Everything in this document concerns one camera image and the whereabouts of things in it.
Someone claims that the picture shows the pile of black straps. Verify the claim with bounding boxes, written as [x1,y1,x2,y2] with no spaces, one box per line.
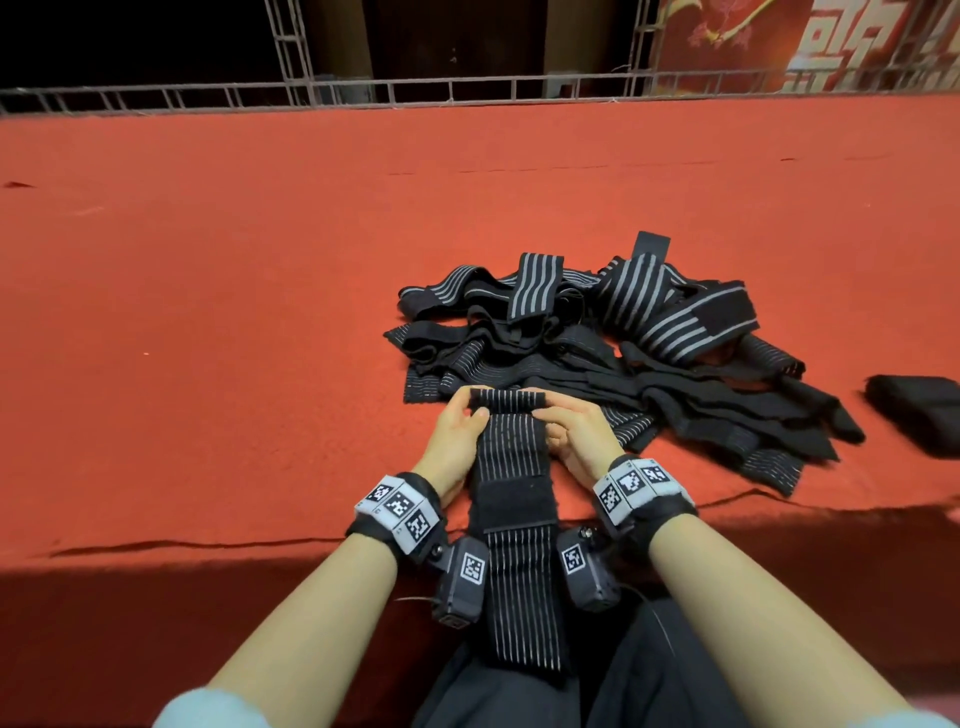
[384,229,869,498]

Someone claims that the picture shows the black trousers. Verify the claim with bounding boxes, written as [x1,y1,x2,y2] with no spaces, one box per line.
[411,589,755,728]

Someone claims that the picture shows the light blue sleeve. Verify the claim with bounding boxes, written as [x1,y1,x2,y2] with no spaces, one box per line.
[846,703,960,728]
[153,685,273,728]

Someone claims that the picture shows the person's right forearm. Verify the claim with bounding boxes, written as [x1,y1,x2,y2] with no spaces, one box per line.
[645,511,875,728]

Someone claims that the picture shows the black wristband with marker tags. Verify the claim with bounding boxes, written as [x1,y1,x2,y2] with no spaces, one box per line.
[588,453,701,561]
[343,471,450,570]

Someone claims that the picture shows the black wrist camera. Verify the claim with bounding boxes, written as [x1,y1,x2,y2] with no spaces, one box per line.
[556,520,626,615]
[430,534,494,633]

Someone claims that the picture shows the person's left forearm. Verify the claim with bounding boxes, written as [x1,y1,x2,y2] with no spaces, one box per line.
[207,531,398,728]

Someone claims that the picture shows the person's left hand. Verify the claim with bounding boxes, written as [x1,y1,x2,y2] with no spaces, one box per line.
[411,385,494,506]

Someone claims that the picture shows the metal railing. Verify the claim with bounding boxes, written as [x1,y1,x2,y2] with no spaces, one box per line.
[0,64,960,120]

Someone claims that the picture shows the person's right hand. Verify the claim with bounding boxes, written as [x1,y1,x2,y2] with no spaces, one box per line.
[531,388,627,492]

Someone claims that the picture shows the dark brown door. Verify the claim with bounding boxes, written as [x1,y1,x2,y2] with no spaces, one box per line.
[366,0,551,80]

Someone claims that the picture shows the metal truss column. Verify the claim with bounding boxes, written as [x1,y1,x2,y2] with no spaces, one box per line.
[628,0,663,96]
[265,0,321,108]

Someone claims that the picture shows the red banner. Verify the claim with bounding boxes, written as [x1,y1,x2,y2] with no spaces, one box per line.
[651,0,960,96]

